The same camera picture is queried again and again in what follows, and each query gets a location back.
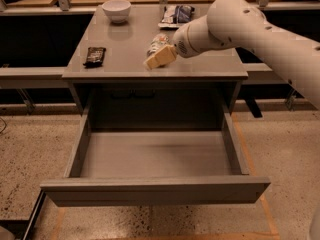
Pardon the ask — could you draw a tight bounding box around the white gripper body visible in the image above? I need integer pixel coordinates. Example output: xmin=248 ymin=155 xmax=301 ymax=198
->
xmin=172 ymin=16 xmax=230 ymax=58

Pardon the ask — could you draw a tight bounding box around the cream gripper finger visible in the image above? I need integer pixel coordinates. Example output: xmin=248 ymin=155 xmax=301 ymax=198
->
xmin=144 ymin=45 xmax=177 ymax=70

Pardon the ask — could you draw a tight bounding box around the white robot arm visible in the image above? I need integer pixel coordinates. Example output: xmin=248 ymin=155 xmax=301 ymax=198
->
xmin=145 ymin=0 xmax=320 ymax=108

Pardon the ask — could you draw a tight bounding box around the open grey top drawer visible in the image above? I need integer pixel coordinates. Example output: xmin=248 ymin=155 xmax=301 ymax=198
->
xmin=41 ymin=113 xmax=270 ymax=207

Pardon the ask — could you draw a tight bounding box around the blue white snack bag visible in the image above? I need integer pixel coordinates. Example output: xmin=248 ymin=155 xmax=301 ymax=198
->
xmin=158 ymin=5 xmax=195 ymax=28

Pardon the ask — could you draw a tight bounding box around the grey cabinet desk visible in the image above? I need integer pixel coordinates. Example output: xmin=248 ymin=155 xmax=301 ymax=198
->
xmin=63 ymin=5 xmax=248 ymax=131

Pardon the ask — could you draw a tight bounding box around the white ceramic bowl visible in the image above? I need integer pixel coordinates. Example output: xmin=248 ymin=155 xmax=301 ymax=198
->
xmin=102 ymin=0 xmax=131 ymax=23

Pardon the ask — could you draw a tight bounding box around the dark brown snack packet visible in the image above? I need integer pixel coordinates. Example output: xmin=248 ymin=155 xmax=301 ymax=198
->
xmin=83 ymin=47 xmax=106 ymax=68

